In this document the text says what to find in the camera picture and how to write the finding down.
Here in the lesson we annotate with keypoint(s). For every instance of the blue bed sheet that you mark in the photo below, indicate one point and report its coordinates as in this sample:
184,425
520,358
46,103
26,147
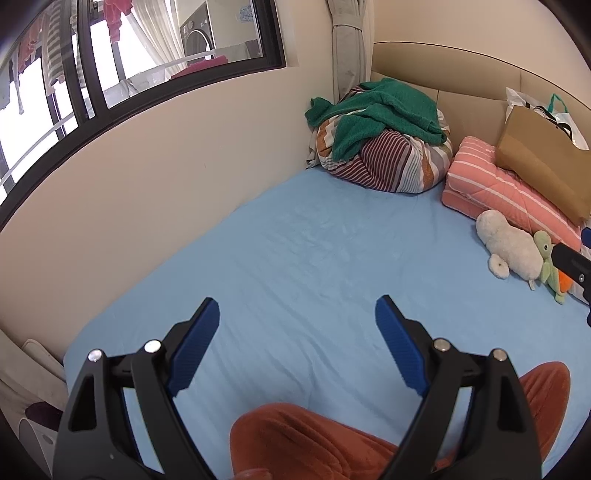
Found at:
300,240

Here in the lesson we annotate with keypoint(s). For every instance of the black framed window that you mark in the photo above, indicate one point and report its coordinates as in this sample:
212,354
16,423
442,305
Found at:
274,37

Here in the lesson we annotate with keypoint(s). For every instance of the brown paper bag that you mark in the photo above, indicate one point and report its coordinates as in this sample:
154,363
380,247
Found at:
540,147

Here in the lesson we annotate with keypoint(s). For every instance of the white plastic bag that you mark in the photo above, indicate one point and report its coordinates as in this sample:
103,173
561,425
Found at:
517,98

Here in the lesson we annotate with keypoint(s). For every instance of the grey washing machine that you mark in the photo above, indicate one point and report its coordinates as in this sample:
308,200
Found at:
198,41

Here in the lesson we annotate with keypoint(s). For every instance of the white plush toy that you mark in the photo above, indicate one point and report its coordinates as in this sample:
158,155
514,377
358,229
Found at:
508,244

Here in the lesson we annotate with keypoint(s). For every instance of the white panel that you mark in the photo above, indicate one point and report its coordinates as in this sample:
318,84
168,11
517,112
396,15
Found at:
41,357

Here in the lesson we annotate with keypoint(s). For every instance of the pink striped quilt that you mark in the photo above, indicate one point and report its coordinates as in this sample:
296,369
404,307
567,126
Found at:
475,175

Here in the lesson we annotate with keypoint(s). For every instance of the sheer white curtain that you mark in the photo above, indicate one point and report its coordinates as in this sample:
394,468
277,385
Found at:
152,32

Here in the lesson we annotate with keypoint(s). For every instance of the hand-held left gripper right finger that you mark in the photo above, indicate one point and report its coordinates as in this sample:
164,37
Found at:
399,346

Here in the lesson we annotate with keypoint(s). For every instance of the green turtle plush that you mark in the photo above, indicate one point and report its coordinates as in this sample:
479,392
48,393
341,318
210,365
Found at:
542,242

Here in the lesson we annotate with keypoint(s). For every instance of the round white bin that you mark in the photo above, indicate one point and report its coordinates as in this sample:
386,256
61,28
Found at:
34,443

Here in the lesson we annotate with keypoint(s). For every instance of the striped duvet bundle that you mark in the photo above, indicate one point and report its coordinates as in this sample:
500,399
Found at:
392,161

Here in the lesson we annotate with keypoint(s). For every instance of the row of hanging laundry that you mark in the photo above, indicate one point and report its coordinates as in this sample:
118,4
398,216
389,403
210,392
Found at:
55,50

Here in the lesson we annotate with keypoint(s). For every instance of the person's orange pants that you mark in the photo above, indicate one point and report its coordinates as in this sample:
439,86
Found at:
300,438

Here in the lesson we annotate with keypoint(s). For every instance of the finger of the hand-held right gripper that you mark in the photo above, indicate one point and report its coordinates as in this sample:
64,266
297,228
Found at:
586,236
572,265

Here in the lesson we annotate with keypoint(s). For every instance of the beige tied curtain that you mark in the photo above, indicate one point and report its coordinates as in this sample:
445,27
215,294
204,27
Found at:
351,55

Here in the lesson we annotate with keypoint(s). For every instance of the green towel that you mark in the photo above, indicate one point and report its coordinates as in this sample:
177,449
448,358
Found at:
397,106

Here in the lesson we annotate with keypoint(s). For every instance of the purple cloth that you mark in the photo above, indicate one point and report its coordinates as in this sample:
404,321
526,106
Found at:
44,413

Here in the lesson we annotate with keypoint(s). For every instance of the pink cloth on rack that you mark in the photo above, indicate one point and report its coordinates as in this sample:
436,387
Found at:
203,65

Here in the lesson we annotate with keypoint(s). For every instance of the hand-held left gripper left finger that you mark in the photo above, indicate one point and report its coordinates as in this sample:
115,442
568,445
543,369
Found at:
194,350

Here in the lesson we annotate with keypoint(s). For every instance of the beige padded headboard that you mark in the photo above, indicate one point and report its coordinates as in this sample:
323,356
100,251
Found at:
461,74

